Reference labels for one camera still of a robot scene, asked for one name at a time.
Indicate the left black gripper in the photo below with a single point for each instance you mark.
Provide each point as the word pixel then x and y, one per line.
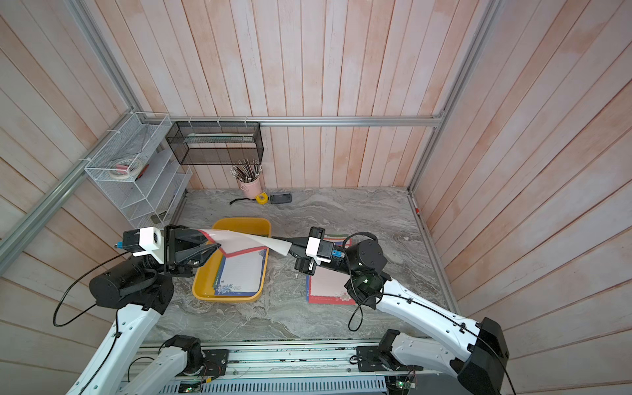
pixel 183 263

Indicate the aluminium front rail frame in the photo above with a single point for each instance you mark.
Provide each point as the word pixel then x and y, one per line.
pixel 260 360

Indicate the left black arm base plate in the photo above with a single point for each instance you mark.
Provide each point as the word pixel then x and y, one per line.
pixel 206 362

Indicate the tape roll on shelf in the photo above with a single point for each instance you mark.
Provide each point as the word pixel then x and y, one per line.
pixel 126 168

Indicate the black mesh wall basket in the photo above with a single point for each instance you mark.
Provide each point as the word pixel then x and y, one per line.
pixel 215 143

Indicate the white wire shelf rack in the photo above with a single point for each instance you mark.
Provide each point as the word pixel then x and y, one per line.
pixel 154 197

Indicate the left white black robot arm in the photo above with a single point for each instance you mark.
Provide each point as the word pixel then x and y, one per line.
pixel 139 290

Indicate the red bordered stationery paper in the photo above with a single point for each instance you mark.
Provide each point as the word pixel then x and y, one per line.
pixel 343 243
pixel 328 287
pixel 236 243

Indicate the pencils bundle in cup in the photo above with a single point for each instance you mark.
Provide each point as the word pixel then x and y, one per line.
pixel 246 171

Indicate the yellow tape measure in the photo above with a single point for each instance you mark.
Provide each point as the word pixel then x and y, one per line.
pixel 262 198

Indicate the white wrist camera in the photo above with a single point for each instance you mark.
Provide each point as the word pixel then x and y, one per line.
pixel 323 251
pixel 142 242

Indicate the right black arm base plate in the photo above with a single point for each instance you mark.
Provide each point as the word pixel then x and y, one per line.
pixel 374 359

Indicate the yellow plastic storage tray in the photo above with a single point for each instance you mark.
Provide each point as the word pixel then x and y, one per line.
pixel 203 287

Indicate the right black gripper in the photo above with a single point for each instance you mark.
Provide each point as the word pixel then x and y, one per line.
pixel 309 263

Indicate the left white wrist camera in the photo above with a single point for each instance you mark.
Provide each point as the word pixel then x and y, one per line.
pixel 142 242

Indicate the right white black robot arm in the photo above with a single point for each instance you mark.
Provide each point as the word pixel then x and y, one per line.
pixel 473 352

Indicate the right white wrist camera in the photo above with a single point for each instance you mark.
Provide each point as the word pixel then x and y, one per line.
pixel 323 251

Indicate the pink pencil cup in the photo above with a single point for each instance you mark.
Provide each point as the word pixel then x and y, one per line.
pixel 252 189

